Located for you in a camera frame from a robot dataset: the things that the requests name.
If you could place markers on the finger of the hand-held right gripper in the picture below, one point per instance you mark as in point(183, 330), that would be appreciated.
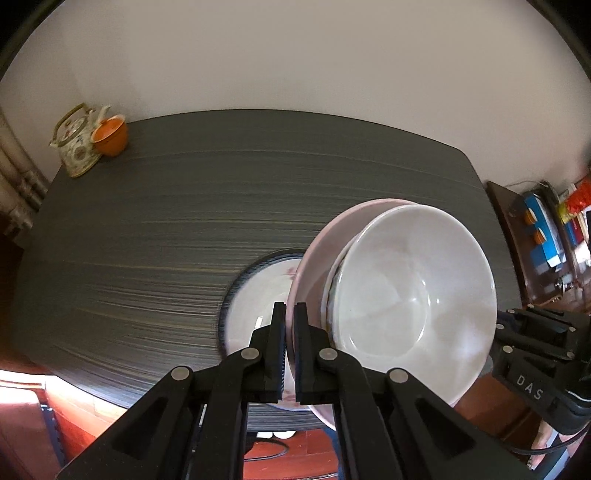
point(531, 341)
point(545, 321)

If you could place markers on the large pink bowl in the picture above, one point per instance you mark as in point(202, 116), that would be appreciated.
point(314, 272)

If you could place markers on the blue-rimmed white plate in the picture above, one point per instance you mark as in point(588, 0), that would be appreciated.
point(249, 304)

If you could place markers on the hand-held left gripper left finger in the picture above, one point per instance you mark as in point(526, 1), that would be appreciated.
point(278, 360)

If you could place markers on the brown wooden cabinet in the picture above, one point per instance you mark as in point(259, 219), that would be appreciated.
point(512, 230)

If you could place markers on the red packet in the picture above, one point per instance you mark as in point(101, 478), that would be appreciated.
point(579, 196)

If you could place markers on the white shoe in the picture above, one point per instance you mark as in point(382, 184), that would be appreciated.
point(276, 434)

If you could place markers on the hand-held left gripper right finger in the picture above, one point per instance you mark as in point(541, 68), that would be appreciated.
point(301, 360)

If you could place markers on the patterned ceramic teapot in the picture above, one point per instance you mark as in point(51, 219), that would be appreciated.
point(76, 143)

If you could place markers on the small white bowl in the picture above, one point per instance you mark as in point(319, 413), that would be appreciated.
point(406, 286)

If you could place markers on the orange lid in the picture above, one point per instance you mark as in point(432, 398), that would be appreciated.
point(540, 237)
point(531, 217)

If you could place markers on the small plain white plate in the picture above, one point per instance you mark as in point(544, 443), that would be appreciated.
point(333, 281)

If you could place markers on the orange cup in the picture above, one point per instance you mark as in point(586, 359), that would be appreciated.
point(111, 136)

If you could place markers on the blue box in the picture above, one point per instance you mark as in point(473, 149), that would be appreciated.
point(547, 230)

